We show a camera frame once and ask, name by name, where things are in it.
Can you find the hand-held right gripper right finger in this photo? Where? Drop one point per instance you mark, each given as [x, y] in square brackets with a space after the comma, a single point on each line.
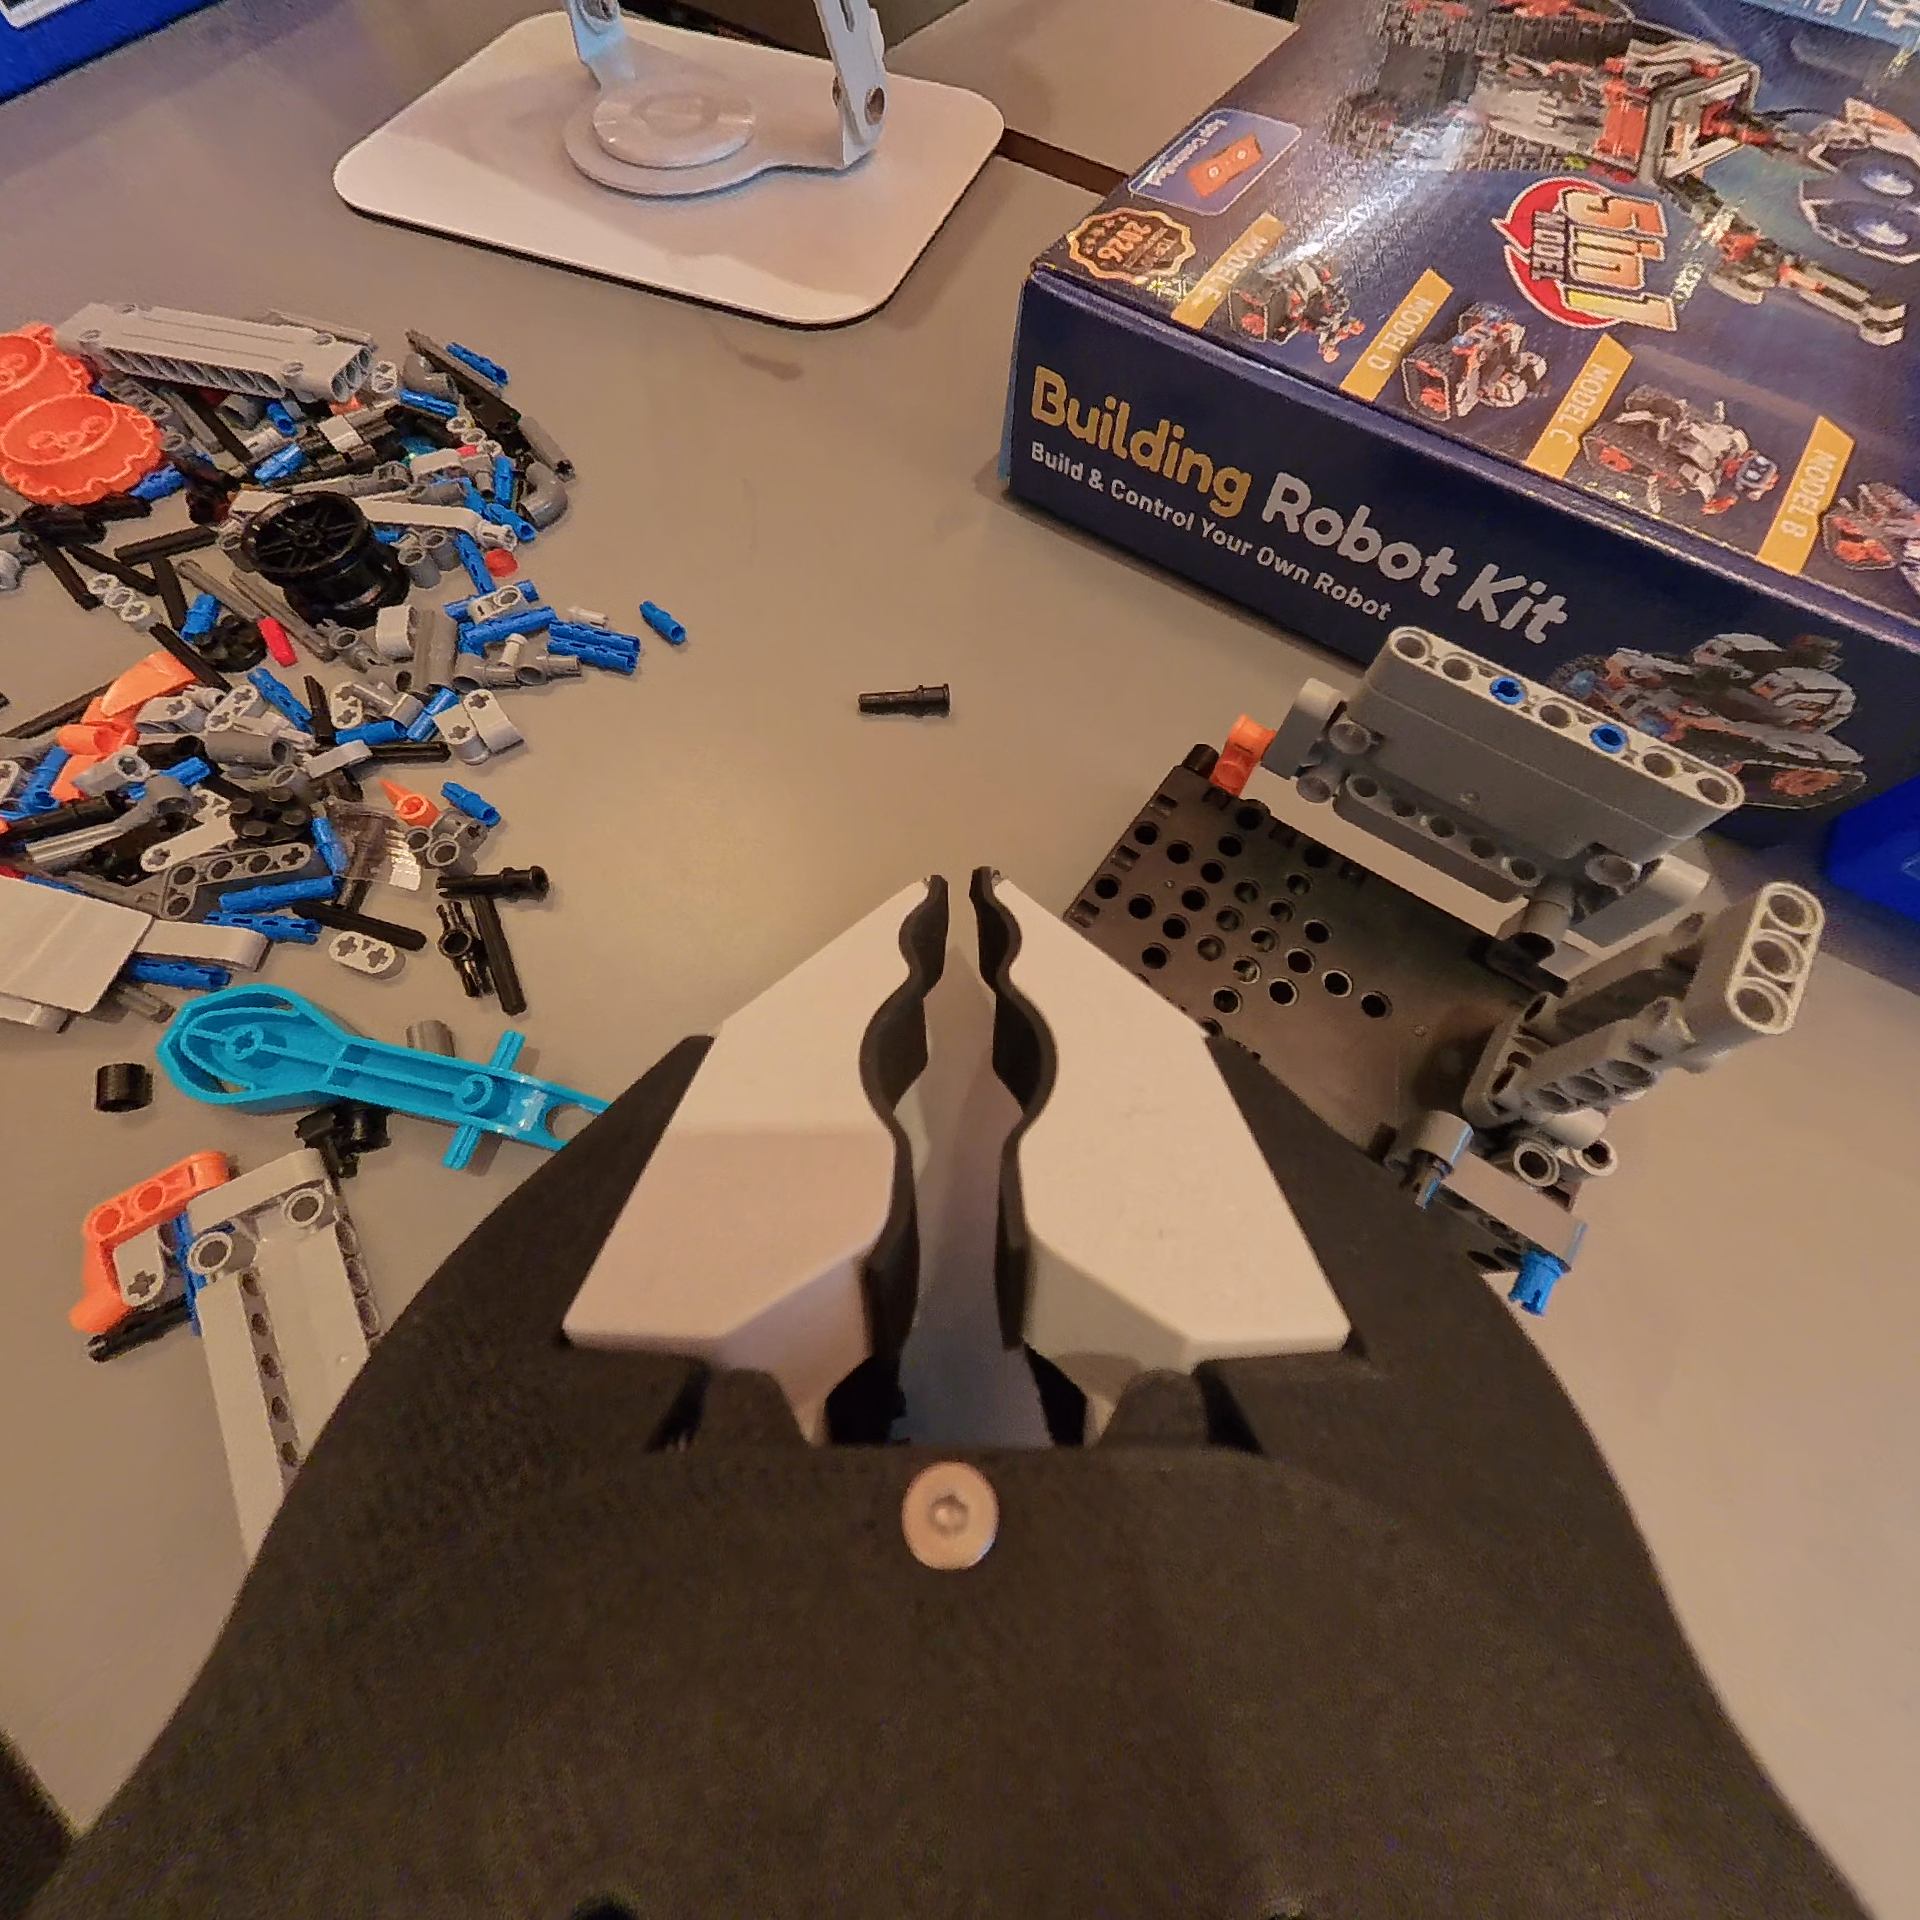
[1186, 1216]

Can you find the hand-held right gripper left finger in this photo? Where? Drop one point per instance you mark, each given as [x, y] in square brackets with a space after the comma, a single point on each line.
[736, 1216]

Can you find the turquoise connector piece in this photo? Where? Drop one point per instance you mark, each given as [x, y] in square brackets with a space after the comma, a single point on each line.
[256, 1056]

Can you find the pile of plastic building pieces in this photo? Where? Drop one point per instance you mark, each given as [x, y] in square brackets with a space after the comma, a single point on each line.
[331, 721]

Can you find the small black machine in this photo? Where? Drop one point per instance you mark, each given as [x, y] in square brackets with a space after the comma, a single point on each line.
[1230, 902]

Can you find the black axle pin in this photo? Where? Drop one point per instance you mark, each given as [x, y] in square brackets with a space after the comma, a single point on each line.
[908, 706]

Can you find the white panel piece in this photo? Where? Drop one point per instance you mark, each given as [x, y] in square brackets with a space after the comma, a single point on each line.
[60, 946]

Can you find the black spoked wheel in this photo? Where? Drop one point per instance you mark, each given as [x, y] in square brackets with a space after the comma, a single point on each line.
[308, 563]

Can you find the blue cardboard kit box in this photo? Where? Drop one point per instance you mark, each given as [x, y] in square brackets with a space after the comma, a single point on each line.
[1411, 299]

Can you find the white book stand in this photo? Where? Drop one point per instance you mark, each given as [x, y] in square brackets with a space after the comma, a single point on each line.
[779, 211]

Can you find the blue storage bin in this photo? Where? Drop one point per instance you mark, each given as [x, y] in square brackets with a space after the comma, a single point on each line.
[91, 36]

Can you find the grey frame with orange bracket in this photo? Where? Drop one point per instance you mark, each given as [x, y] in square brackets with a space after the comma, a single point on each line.
[270, 1322]

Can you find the long grey frame piece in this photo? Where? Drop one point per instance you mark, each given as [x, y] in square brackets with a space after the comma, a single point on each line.
[211, 345]

